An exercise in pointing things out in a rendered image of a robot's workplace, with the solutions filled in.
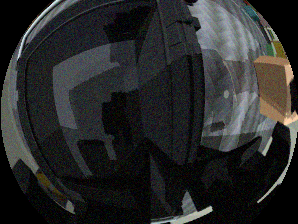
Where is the teal block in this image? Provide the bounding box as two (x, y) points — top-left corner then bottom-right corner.
(245, 6), (261, 22)

